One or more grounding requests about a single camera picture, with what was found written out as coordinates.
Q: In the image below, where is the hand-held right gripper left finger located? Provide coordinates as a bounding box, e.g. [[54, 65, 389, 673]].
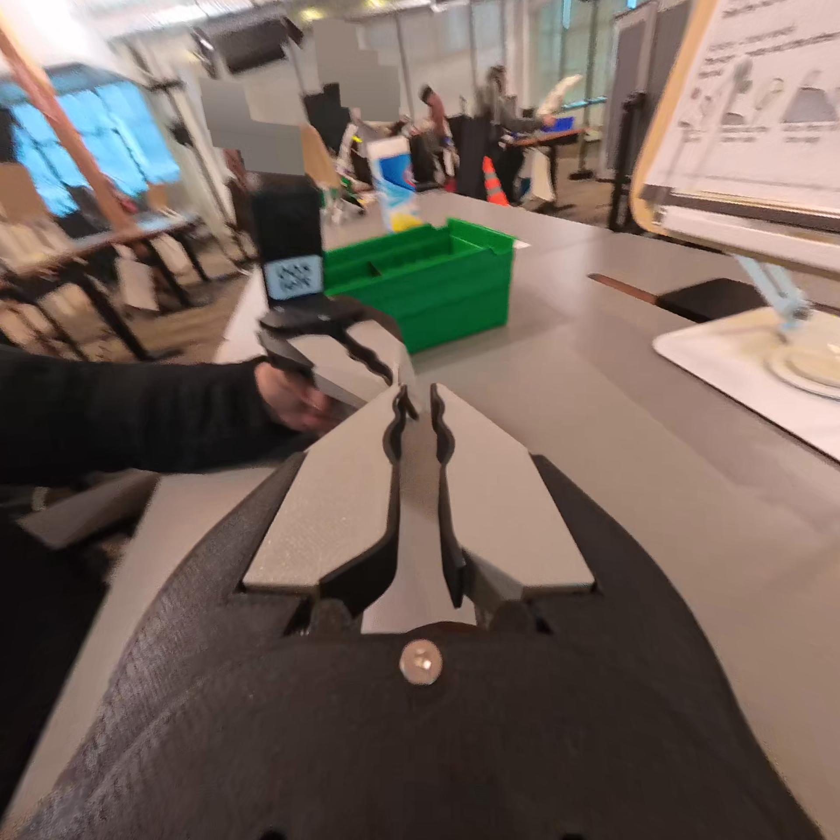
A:
[[241, 384, 409, 614]]

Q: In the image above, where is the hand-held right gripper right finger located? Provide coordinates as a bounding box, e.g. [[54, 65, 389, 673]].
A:
[[430, 382, 597, 609]]

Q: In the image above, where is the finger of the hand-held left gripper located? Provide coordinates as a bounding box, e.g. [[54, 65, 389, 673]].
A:
[[346, 319, 417, 396], [307, 333, 420, 421]]

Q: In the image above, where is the person's left forearm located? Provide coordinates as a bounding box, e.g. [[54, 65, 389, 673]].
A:
[[0, 344, 296, 487]]

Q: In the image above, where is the person's left hand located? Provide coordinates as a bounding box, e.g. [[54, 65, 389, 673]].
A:
[[253, 360, 343, 435]]

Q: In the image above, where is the green plastic bin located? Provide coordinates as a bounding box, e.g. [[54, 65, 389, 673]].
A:
[[323, 218, 516, 354]]

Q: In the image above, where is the white wipes canister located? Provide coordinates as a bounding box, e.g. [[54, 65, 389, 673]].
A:
[[366, 136, 424, 234]]

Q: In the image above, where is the wooden top desk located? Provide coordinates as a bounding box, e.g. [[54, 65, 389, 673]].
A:
[[0, 213, 206, 362]]

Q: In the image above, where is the black ceiling monitor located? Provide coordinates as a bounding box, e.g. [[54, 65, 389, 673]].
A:
[[193, 16, 304, 74]]

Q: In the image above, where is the orange traffic cone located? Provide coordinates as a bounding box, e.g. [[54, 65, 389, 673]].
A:
[[482, 155, 510, 207]]

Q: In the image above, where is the office chair with grey armrests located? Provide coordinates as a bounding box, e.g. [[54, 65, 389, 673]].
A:
[[18, 469, 160, 550]]

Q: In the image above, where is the white tray with stand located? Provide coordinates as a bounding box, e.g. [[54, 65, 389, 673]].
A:
[[653, 305, 840, 463]]

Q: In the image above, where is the black pad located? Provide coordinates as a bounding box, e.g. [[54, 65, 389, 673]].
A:
[[658, 277, 766, 324]]

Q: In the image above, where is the person's dark clothed body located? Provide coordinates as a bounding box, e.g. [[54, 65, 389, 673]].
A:
[[0, 512, 110, 808]]

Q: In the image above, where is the grey partition panel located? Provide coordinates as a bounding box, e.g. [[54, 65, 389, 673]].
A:
[[607, 7, 690, 231]]

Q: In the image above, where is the instruction sheet on clipboard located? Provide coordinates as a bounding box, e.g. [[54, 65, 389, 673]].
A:
[[630, 0, 840, 399]]

